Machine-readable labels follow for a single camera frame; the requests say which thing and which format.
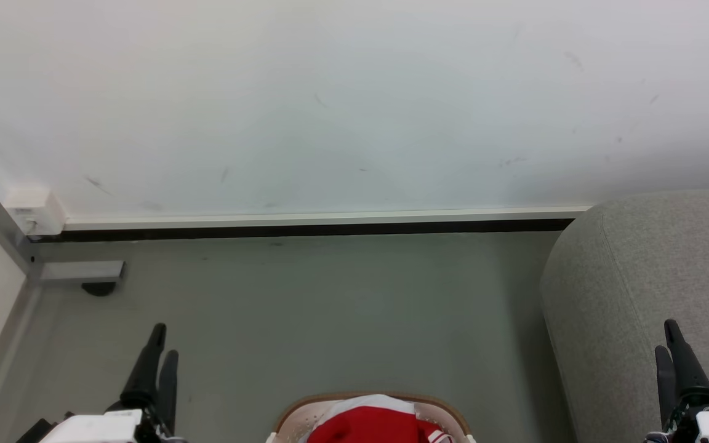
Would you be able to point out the perforated laundry basket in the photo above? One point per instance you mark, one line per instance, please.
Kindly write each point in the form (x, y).
(290, 424)

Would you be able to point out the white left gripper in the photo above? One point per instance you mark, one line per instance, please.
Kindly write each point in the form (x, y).
(93, 427)

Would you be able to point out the white wall outlet box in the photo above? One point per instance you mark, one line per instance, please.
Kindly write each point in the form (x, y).
(36, 210)

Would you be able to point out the black round foot pad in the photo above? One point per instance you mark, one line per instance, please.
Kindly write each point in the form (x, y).
(99, 289)

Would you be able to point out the grey fabric sofa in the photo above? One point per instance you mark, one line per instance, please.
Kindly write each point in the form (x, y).
(631, 295)

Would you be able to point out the red jersey with number two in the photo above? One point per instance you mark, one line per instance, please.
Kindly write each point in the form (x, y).
(373, 424)

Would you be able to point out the white and black baseboard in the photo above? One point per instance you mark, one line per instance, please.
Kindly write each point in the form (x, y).
(330, 223)

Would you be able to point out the grey metal foot bracket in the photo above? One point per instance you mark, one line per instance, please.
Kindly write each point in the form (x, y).
(80, 271)

